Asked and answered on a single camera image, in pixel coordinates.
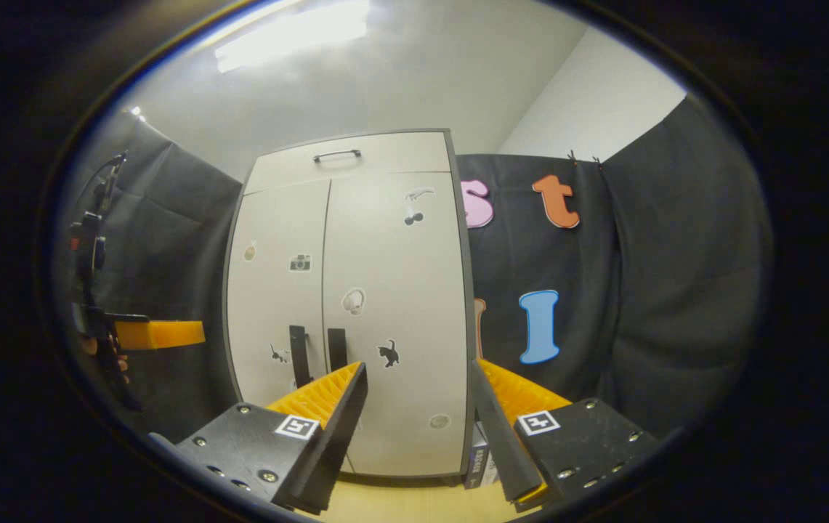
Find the white cabinet door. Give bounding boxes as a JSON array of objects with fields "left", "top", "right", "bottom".
[
  {"left": 225, "top": 179, "right": 333, "bottom": 437},
  {"left": 322, "top": 171, "right": 473, "bottom": 478}
]

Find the black backdrop cloth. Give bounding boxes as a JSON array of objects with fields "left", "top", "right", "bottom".
[
  {"left": 456, "top": 94, "right": 775, "bottom": 437},
  {"left": 58, "top": 109, "right": 244, "bottom": 437}
]

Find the white cabinet drawer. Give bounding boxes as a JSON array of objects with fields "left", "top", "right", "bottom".
[{"left": 243, "top": 131, "right": 455, "bottom": 195}]

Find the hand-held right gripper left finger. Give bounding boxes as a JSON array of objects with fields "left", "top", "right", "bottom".
[{"left": 176, "top": 361, "right": 369, "bottom": 515}]

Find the black left door handle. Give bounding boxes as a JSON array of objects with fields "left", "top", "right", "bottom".
[{"left": 289, "top": 325, "right": 312, "bottom": 389}]

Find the white shoe cabinet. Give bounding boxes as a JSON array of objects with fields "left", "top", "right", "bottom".
[{"left": 223, "top": 129, "right": 477, "bottom": 484}]

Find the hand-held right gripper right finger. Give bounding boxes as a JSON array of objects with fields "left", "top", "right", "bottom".
[{"left": 471, "top": 357, "right": 658, "bottom": 511}]

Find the small dark blue box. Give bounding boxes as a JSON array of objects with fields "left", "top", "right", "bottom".
[{"left": 463, "top": 421, "right": 500, "bottom": 489}]

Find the ceiling light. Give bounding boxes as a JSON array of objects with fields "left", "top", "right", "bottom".
[{"left": 214, "top": 0, "right": 371, "bottom": 73}]

